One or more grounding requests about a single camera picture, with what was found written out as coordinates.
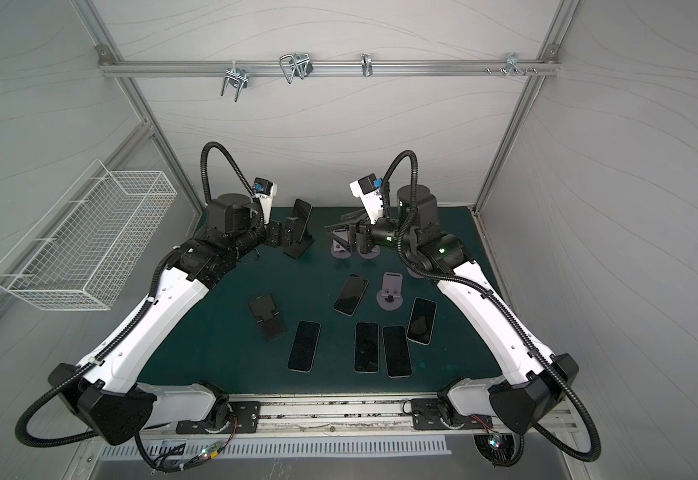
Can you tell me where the pink-edged phone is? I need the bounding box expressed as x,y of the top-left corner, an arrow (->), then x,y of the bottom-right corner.
333,274 -> 369,317

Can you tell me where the teal-edged phone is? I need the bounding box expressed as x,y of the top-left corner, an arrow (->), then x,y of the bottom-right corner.
354,322 -> 379,373

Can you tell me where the purple-edged phone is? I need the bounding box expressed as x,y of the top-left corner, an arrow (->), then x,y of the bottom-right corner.
382,326 -> 412,378

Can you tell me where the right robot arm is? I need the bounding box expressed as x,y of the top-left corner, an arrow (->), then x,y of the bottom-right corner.
326,176 -> 602,466

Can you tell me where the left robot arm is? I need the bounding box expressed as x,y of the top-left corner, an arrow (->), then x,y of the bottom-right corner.
15,193 -> 311,448

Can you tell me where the black stand back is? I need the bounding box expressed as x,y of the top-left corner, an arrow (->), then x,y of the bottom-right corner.
283,232 -> 314,259

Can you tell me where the black stand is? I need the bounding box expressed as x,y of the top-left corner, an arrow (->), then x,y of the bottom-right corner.
248,294 -> 287,342
283,232 -> 314,259

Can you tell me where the black stand left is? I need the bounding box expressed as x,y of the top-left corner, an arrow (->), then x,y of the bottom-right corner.
248,294 -> 287,342

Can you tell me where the green table mat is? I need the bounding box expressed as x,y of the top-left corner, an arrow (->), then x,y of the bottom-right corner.
138,206 -> 506,397

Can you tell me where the metal U-bolt clamp left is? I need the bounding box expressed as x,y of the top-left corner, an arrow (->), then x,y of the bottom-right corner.
220,64 -> 249,102

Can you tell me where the metal u-bolt clamp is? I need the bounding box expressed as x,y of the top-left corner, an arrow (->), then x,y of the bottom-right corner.
220,64 -> 249,102
279,53 -> 314,84

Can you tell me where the metal clamp small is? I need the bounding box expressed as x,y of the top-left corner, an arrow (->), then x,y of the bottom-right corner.
360,53 -> 373,78

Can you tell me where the metal U-bolt clamp centre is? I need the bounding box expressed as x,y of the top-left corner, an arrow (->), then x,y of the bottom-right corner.
279,53 -> 314,84

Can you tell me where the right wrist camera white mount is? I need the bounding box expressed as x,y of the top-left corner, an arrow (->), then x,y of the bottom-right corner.
350,173 -> 384,225

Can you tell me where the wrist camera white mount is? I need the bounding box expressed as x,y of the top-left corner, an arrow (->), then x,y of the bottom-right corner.
350,173 -> 384,225
253,177 -> 278,224

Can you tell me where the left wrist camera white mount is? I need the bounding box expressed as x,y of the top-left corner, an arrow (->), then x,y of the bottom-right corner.
253,177 -> 278,224

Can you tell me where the white wire basket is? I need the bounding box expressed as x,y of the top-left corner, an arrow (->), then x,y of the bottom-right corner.
0,160 -> 177,311

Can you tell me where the metal bracket right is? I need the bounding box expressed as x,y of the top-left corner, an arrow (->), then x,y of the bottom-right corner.
485,53 -> 537,77

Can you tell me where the aluminium cross rail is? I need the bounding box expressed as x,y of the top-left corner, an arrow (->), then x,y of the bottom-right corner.
99,57 -> 562,79

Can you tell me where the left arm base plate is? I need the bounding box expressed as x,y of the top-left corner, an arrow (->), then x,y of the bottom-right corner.
176,400 -> 261,435

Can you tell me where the left base cable bundle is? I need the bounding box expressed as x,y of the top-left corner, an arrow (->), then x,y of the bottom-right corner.
134,413 -> 239,474

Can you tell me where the base cable bundle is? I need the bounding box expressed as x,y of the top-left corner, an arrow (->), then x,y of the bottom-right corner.
473,428 -> 525,468
134,413 -> 239,474

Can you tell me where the slotted cable duct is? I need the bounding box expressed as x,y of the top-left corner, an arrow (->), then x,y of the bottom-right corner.
99,435 -> 452,463

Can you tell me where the right base cable bundle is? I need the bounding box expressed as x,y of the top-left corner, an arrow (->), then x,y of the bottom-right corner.
473,428 -> 525,468

